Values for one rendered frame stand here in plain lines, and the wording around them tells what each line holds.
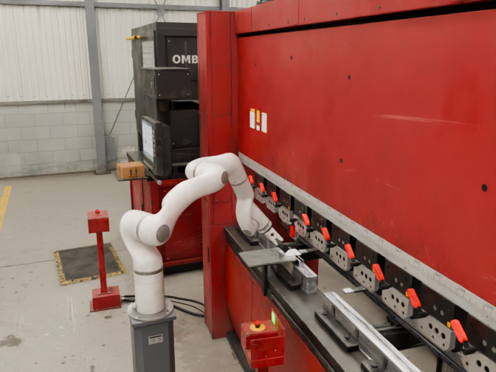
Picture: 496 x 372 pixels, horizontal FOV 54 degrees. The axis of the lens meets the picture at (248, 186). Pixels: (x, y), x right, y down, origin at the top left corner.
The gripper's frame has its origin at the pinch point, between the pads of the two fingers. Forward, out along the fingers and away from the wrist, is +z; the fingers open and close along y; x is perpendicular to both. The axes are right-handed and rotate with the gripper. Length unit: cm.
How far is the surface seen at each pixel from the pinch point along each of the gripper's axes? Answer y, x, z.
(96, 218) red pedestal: 157, 87, -42
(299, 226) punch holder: -16.9, -12.0, -12.0
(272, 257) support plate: -2.9, 7.9, -1.2
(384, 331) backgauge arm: -62, -6, 30
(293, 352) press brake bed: -37, 32, 24
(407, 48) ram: -92, -66, -76
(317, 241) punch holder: -36.6, -11.7, -11.5
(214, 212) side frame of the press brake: 86, 16, -6
